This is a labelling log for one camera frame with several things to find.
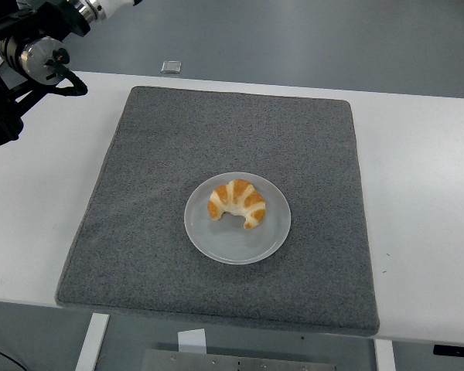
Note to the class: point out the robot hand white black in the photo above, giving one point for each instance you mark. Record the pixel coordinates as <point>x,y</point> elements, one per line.
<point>116,4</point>

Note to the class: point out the croissant bread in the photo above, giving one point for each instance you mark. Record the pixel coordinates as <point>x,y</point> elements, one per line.
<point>251,205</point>

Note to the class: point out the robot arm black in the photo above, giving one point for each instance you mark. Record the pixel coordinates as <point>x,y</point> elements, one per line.
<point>35,58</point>

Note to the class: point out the small silver floor plate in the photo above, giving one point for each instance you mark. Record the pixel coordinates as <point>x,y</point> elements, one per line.
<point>171,67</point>

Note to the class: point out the round pale grey plate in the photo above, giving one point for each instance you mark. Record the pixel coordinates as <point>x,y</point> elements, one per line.
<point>236,243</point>

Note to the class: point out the grey metal plate with screws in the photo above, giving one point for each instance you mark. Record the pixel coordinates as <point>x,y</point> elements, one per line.
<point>216,363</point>

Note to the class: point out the grey felt mat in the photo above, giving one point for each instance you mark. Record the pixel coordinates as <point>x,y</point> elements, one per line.
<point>255,127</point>

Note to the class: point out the white table leg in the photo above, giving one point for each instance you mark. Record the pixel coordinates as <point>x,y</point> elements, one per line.
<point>93,340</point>
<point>384,355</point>

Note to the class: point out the black table control panel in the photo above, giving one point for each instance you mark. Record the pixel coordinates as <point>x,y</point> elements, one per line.
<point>456,349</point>

